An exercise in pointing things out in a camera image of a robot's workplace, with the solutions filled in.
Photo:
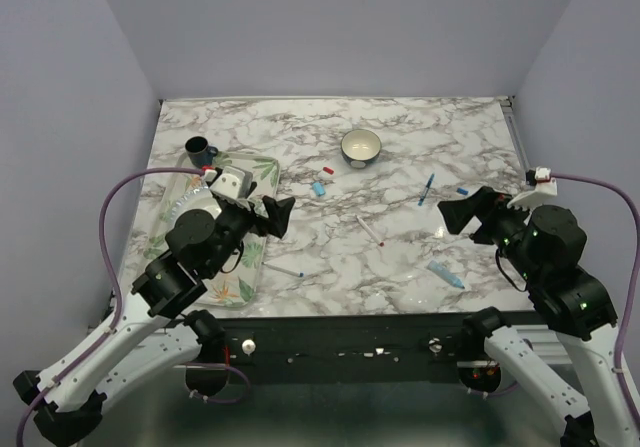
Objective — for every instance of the black front mounting rail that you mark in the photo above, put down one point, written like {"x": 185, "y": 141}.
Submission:
{"x": 343, "y": 349}

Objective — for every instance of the dark teal bowl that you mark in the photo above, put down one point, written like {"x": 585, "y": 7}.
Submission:
{"x": 360, "y": 148}

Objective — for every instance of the white blue-tipped pen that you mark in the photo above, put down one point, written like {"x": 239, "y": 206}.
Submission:
{"x": 286, "y": 271}

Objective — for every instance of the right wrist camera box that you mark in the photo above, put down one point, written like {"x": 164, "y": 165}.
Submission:
{"x": 542, "y": 188}

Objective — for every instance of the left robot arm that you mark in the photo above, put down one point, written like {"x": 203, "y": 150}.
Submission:
{"x": 64, "y": 399}

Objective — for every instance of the dark blue mug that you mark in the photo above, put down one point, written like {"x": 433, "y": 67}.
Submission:
{"x": 200, "y": 152}

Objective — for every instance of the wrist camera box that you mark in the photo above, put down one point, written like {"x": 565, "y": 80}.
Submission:
{"x": 542, "y": 188}
{"x": 230, "y": 182}

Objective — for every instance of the white blue-rimmed plate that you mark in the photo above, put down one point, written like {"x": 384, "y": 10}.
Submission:
{"x": 199, "y": 198}

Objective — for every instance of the floral rectangular tray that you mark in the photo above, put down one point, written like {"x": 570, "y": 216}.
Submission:
{"x": 236, "y": 286}

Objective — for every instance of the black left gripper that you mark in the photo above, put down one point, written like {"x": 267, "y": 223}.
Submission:
{"x": 278, "y": 213}

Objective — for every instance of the light blue highlighter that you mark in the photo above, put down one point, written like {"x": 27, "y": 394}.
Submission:
{"x": 443, "y": 273}

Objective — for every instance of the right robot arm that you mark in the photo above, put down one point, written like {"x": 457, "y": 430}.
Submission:
{"x": 544, "y": 244}

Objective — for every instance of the blue patterned pen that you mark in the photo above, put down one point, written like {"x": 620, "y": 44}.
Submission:
{"x": 426, "y": 189}

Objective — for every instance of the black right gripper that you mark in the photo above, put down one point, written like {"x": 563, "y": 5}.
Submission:
{"x": 457, "y": 212}

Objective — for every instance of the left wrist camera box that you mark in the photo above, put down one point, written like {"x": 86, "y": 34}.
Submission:
{"x": 230, "y": 182}

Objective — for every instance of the white red-tipped marker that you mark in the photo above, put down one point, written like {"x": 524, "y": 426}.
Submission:
{"x": 369, "y": 231}

